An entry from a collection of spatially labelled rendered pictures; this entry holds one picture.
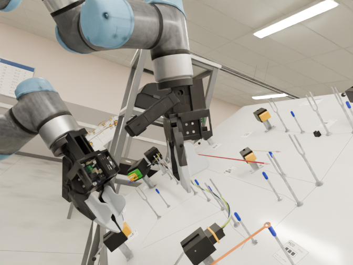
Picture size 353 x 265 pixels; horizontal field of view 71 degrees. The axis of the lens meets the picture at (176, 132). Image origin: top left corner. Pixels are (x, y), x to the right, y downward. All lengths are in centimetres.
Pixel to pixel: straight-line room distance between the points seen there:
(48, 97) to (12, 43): 773
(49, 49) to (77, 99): 154
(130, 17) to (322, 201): 52
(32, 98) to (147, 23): 29
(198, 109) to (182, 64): 9
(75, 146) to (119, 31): 23
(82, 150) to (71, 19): 24
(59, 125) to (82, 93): 744
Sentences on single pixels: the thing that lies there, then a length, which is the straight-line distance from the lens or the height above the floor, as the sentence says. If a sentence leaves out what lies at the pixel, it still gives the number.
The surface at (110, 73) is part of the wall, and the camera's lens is 814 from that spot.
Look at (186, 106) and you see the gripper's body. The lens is 48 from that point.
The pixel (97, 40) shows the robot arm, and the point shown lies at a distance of 41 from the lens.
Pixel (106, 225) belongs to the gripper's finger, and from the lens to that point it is 53.
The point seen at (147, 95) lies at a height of 155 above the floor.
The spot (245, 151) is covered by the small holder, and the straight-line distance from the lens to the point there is 82.
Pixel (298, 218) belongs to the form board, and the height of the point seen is 122.
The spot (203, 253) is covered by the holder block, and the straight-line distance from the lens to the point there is 56.
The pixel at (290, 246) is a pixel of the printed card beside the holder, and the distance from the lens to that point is 57.
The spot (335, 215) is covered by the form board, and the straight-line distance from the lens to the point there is 59.
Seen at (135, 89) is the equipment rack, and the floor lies 155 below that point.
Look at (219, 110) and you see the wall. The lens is 945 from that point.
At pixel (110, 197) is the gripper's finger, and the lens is 55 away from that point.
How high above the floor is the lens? 131
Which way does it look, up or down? 3 degrees up
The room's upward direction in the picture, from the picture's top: 14 degrees clockwise
